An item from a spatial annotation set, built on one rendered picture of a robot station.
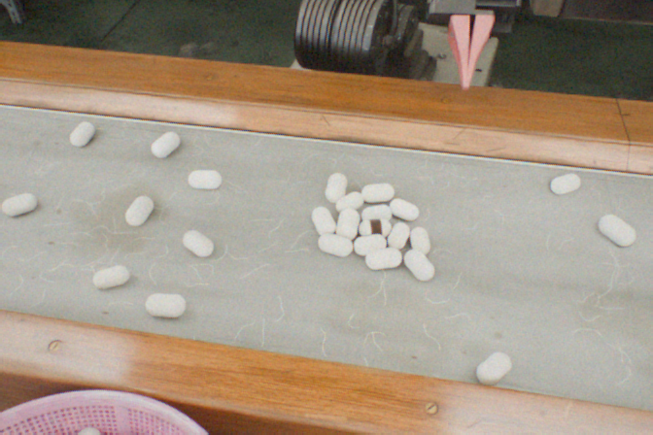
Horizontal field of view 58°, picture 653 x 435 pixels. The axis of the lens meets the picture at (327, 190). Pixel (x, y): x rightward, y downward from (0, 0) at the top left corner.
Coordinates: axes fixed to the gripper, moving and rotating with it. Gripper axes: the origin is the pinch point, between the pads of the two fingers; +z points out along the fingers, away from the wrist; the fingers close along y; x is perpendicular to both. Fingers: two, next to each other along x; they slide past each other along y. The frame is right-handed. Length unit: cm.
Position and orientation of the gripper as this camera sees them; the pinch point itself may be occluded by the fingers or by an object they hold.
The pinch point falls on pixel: (465, 82)
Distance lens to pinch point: 70.1
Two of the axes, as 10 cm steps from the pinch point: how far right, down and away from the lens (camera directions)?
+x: 1.4, 1.0, 9.8
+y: 9.9, 0.8, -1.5
